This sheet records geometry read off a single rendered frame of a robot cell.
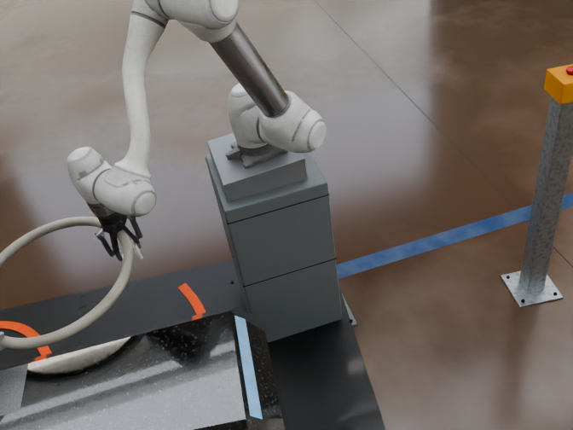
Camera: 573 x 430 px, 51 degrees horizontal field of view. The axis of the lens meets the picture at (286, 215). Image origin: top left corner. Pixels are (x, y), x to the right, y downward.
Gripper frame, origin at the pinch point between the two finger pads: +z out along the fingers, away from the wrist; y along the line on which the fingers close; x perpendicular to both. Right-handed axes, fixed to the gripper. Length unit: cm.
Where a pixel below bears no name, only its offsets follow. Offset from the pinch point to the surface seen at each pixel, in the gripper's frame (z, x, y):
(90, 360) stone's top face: -0.1, 27.9, 27.9
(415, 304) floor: 95, 29, -100
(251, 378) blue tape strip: 4, 62, -1
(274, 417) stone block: 8, 73, 1
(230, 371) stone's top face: 1, 59, 2
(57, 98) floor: 98, -316, -66
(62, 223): -10.5, -18.3, 11.3
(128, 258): -10.9, 13.5, 3.7
